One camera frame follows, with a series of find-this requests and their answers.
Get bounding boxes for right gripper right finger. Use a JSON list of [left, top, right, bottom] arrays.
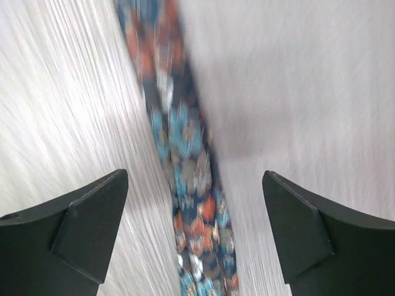
[[262, 171, 394, 296]]

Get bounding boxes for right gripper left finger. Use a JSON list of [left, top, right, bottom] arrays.
[[1, 169, 128, 296]]

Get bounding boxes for floral navy tie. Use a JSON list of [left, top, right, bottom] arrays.
[[115, 1, 239, 295]]

